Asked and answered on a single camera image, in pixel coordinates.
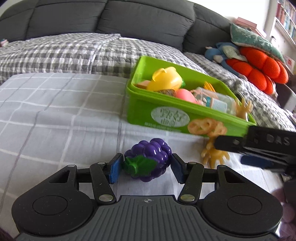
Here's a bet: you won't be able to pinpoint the orange toy bowl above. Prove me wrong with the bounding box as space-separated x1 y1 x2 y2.
203 81 216 92

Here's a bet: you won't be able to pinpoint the lower red pumpkin cushion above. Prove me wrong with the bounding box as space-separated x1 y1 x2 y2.
226 58 275 95

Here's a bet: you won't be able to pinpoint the upper red pumpkin cushion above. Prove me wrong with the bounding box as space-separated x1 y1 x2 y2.
239 47 288 84

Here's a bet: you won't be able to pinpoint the purple toy grapes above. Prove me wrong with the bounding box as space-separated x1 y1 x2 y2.
123 138 172 182

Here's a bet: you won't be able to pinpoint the green biscuit tin box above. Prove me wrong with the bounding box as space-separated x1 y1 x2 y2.
126 56 256 137

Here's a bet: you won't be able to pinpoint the dark grey sofa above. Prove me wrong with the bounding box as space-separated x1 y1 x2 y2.
1 0 231 54

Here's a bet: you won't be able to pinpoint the clear cotton swab jar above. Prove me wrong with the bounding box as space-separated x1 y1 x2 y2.
191 87 236 115

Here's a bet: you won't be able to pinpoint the beige toy hand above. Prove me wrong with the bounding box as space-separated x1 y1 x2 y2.
235 98 253 121
201 137 230 169

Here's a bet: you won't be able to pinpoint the blue plush monkey toy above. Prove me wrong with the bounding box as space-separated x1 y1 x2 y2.
204 42 247 81

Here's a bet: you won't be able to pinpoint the light grid pattern sheet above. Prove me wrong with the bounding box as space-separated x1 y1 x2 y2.
0 72 285 237

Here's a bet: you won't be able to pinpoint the teal patterned pillow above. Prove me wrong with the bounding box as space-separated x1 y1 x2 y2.
230 23 285 63

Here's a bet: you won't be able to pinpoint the red pumpkin cushion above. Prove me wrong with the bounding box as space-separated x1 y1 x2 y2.
239 47 288 84
226 58 275 95

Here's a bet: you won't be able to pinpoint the quilted grey checked blanket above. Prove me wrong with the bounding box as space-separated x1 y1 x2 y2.
231 76 296 133

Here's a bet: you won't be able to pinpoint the grey checked sofa cover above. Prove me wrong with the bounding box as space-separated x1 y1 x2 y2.
0 32 255 98

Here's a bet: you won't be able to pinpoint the white bookshelf with books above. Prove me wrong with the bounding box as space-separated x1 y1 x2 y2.
264 1 295 53

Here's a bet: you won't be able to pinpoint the pink ball toy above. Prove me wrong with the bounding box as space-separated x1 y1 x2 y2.
175 88 197 104

